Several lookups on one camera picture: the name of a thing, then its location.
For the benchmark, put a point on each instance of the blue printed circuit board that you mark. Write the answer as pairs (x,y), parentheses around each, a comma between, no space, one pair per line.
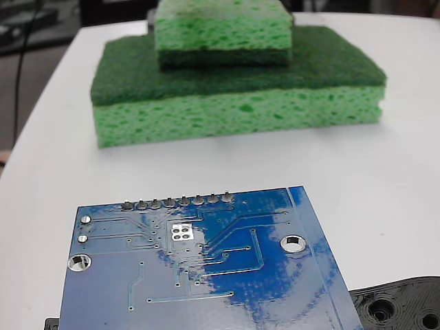
(192,271)

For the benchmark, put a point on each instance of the black equipment on bench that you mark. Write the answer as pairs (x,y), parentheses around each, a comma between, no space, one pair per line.
(31,24)

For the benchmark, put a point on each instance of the small green scrub sponge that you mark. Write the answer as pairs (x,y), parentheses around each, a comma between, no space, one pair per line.
(227,38)

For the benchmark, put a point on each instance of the black plastic mount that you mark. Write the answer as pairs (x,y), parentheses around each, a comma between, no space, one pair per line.
(395,306)

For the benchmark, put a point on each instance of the large green scrub sponge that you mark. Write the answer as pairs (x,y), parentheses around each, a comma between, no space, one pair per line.
(237,110)

